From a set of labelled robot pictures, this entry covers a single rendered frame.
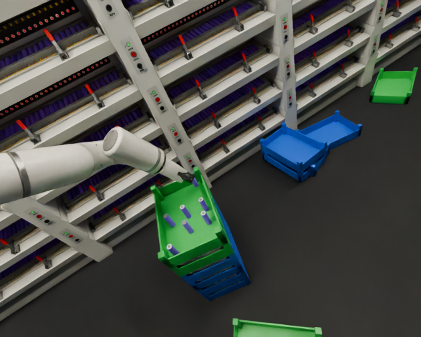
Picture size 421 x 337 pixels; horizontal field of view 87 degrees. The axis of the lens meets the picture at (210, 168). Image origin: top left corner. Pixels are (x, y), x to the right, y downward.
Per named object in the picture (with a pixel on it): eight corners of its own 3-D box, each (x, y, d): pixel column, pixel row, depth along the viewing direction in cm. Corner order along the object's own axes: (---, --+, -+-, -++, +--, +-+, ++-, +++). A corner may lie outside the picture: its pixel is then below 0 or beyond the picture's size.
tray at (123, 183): (179, 160, 119) (171, 145, 108) (75, 225, 110) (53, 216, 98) (163, 137, 129) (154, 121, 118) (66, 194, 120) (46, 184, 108)
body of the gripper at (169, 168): (139, 166, 72) (164, 176, 81) (157, 177, 66) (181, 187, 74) (151, 145, 73) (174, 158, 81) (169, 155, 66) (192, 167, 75)
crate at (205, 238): (228, 243, 69) (222, 231, 64) (169, 269, 70) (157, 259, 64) (204, 178, 91) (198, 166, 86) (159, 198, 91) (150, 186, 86)
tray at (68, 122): (143, 97, 93) (127, 69, 82) (3, 176, 84) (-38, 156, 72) (126, 74, 103) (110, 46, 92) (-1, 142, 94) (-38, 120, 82)
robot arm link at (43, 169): (5, 193, 50) (123, 162, 74) (28, 200, 40) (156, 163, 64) (-9, 154, 48) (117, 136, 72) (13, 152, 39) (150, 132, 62)
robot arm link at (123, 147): (134, 170, 69) (154, 172, 64) (94, 155, 59) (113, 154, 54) (142, 146, 72) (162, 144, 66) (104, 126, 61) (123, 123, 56)
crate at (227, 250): (234, 253, 75) (228, 243, 69) (180, 277, 75) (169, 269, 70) (210, 190, 97) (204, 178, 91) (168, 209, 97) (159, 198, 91)
